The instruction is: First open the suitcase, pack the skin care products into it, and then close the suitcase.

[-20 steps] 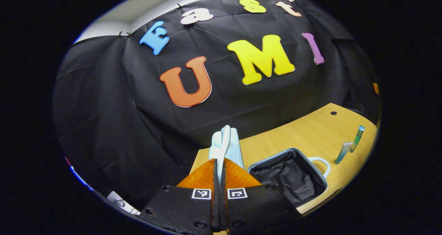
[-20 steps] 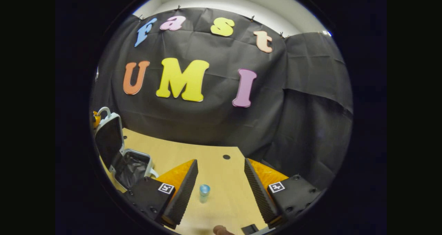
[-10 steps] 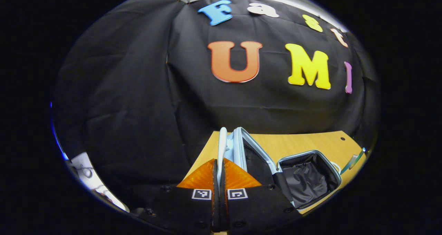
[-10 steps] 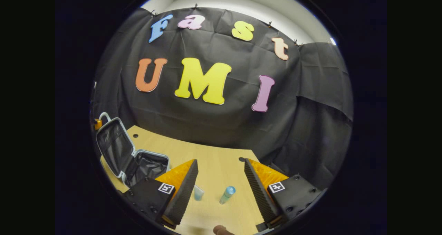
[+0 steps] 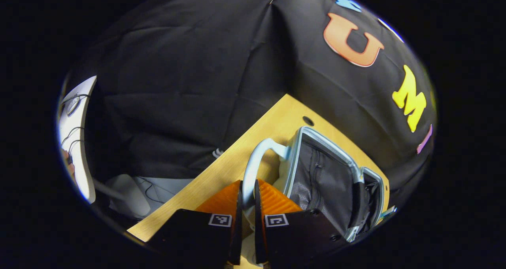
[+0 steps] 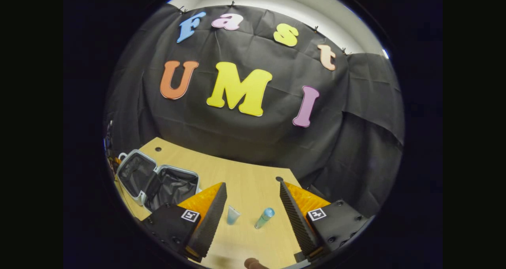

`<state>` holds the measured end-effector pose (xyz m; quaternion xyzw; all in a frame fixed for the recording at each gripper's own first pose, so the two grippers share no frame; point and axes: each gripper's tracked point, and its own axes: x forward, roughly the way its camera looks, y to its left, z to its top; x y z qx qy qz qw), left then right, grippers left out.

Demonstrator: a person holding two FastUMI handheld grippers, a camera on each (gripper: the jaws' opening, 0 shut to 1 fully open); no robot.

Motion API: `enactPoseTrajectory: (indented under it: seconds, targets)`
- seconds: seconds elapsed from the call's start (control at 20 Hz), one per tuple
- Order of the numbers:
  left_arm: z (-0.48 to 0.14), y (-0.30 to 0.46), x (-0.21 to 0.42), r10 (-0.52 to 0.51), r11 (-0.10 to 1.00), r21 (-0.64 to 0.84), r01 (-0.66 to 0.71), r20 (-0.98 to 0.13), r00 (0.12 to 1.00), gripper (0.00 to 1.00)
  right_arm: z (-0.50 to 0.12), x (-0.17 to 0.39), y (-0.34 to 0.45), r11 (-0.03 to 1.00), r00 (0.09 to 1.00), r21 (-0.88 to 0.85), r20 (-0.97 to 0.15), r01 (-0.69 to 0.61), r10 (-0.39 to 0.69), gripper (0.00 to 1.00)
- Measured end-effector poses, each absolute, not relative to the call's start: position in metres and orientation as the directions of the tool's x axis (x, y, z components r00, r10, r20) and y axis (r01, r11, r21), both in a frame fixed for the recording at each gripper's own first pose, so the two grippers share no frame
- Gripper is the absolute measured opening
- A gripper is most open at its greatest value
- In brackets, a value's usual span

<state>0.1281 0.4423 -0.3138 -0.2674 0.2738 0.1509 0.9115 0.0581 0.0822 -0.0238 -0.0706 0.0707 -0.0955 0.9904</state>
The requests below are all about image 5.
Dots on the small teal tube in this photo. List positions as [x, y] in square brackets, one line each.
[389, 211]

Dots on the light blue suitcase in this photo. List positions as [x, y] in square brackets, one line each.
[316, 174]

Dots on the grey round device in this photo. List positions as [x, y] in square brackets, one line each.
[72, 106]

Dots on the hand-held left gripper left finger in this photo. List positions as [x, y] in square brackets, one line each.
[239, 237]

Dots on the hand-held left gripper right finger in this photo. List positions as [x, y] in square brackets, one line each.
[258, 229]

